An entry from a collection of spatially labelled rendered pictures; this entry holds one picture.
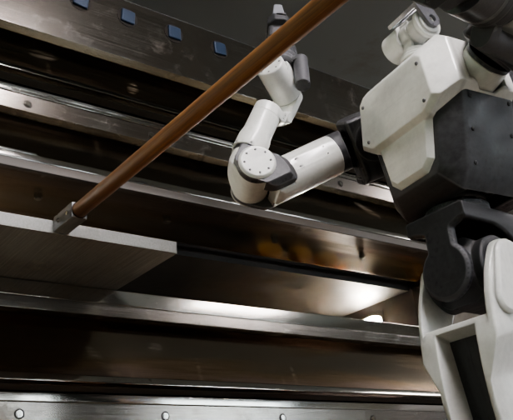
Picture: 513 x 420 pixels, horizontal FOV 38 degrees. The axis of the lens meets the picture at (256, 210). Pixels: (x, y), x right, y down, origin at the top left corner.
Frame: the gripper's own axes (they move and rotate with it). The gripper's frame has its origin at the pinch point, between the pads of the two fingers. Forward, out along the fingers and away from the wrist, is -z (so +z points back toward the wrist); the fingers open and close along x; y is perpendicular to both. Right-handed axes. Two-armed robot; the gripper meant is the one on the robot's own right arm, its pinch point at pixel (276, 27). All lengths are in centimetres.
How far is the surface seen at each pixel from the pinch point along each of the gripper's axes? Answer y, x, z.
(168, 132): 22, 24, 68
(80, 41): 53, -21, -21
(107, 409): 37, -58, 73
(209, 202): 14.9, -39.8, 22.6
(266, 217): -1, -49, 19
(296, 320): -12, -78, 33
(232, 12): 5, -132, -217
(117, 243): 34, -19, 55
